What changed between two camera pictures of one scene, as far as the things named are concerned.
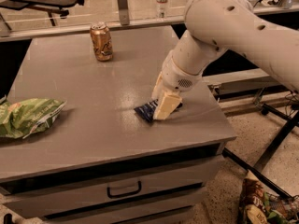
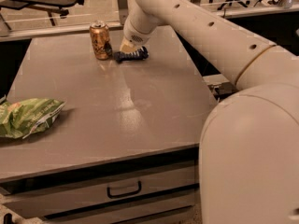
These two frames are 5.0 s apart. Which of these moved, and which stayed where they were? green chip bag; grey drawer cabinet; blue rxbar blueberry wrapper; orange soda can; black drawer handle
Moved: blue rxbar blueberry wrapper
Stayed: green chip bag; orange soda can; black drawer handle; grey drawer cabinet
